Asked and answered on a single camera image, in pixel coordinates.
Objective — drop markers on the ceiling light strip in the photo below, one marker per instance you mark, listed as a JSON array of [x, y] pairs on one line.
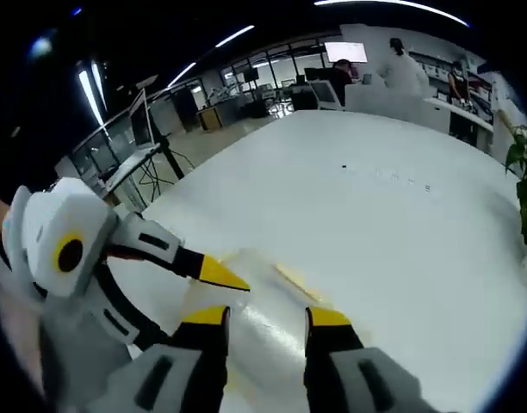
[[181, 74], [235, 35], [89, 92]]

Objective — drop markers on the black desk monitor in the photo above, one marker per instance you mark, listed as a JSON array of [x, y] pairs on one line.
[[317, 74]]

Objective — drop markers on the glass partition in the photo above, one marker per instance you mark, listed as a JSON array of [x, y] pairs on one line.
[[100, 148]]

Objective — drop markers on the wooden box cabinet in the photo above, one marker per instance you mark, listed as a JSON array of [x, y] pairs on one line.
[[209, 119]]

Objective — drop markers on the wall screen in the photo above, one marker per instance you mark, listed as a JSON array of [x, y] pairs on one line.
[[346, 51]]

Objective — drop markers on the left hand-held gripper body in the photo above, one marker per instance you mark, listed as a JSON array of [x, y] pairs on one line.
[[52, 215]]

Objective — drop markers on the open laptop on stand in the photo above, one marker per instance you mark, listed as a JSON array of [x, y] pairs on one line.
[[140, 125]]

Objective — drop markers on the person's pale clothing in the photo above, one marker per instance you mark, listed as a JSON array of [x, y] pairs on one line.
[[14, 327]]

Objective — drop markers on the long curved ceiling light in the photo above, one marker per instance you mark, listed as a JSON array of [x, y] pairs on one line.
[[397, 4]]

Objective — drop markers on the white counter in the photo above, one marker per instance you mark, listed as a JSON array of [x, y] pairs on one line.
[[397, 103]]

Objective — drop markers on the black tripod stand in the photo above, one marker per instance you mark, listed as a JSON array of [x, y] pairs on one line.
[[166, 146]]

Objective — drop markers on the wall shelf with boxes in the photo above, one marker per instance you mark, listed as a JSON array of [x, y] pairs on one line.
[[438, 71]]

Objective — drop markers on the white kiosk machine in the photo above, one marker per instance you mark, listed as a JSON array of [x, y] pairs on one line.
[[326, 95]]

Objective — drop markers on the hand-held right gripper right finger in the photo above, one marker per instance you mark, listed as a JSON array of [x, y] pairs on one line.
[[354, 378]]

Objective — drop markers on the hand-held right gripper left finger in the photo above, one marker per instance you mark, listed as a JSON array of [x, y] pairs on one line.
[[169, 378]]

